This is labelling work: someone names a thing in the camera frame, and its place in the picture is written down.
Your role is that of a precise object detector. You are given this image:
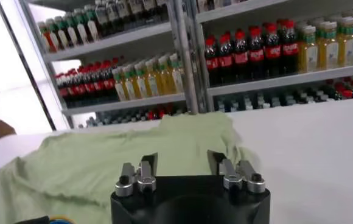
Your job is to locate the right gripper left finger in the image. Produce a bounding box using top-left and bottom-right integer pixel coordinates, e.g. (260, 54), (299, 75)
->
(114, 152), (159, 197)

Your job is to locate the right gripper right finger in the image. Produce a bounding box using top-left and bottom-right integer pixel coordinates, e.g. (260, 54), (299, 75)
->
(206, 149), (266, 194)

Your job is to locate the green t-shirt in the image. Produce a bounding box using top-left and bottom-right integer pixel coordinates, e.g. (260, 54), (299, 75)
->
(0, 111), (261, 224)

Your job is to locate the yellow drink bottle green label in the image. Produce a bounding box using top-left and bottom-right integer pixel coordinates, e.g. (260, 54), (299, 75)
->
(318, 23), (339, 70)
(299, 26), (319, 73)
(113, 68), (128, 102)
(169, 54), (185, 94)
(145, 59), (161, 97)
(339, 18), (353, 67)
(124, 65), (138, 100)
(135, 62), (149, 98)
(157, 56), (173, 94)

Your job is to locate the cola bottle red cap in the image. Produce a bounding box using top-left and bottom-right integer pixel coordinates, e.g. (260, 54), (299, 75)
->
(66, 70), (79, 104)
(85, 65), (97, 102)
(103, 59), (118, 100)
(218, 33), (235, 83)
(281, 20), (299, 75)
(233, 29), (250, 82)
(76, 68), (88, 103)
(248, 26), (265, 80)
(264, 23), (282, 79)
(94, 62), (107, 101)
(57, 72), (69, 106)
(204, 35), (222, 86)

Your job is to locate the grey metal shelf unit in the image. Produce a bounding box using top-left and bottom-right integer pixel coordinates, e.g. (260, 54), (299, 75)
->
(167, 0), (353, 114)
(18, 0), (195, 128)

